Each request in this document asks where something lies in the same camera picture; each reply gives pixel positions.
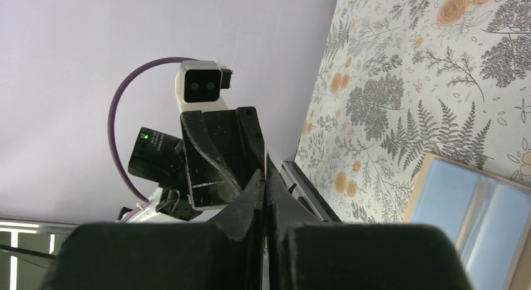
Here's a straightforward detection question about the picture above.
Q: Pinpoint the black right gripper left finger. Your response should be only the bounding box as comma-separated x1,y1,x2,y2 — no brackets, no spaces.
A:
41,171,265,289

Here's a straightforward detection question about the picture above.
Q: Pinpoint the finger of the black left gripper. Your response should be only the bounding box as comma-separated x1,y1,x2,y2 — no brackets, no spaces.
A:
180,106,266,210

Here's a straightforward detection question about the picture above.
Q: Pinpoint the floral table cloth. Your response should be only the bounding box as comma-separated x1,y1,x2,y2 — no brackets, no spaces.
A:
295,0,530,222

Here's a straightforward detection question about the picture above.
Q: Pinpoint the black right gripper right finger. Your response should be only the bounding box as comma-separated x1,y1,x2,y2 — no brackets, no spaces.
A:
265,159,472,289

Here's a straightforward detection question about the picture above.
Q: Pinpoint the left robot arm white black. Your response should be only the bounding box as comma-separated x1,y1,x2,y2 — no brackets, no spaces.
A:
120,106,266,222

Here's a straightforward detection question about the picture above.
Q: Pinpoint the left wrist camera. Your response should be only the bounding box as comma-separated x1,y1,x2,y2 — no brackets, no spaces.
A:
175,60,233,113

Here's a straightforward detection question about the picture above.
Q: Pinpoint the beige leather card holder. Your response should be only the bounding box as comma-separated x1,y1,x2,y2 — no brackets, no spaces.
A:
403,153,530,289

